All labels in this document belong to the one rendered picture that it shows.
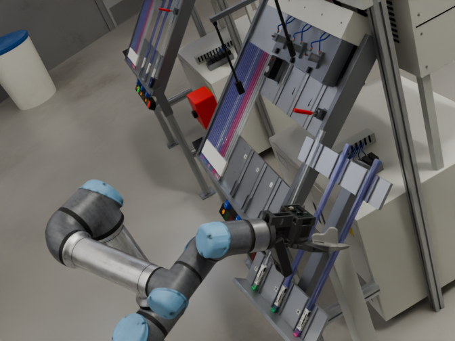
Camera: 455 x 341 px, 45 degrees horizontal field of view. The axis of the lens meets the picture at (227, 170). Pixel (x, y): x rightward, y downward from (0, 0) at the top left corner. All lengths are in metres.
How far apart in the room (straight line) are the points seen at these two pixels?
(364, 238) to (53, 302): 1.89
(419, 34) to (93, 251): 1.09
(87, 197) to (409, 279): 1.29
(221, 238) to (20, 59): 4.62
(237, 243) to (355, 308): 0.66
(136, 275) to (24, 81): 4.55
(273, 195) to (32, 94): 4.22
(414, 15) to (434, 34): 0.10
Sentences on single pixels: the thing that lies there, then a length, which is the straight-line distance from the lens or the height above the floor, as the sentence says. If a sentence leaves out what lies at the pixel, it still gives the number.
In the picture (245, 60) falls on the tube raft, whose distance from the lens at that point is 2.16.
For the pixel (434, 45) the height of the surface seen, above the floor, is 1.08.
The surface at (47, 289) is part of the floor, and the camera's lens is 3.37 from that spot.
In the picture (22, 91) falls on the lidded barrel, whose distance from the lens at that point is 5.74.
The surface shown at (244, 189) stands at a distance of 1.95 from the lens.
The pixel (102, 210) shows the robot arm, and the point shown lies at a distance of 1.49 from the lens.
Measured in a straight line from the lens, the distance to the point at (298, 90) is 1.82.
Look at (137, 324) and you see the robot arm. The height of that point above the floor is 0.78.
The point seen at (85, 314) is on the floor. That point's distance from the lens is 3.06.
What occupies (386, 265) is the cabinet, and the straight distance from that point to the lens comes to 2.11.
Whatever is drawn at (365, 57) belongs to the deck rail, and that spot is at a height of 1.16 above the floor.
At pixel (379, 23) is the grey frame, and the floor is 1.26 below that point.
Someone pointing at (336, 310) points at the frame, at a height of 0.32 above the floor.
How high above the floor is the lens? 1.92
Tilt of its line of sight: 34 degrees down
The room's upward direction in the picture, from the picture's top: 24 degrees counter-clockwise
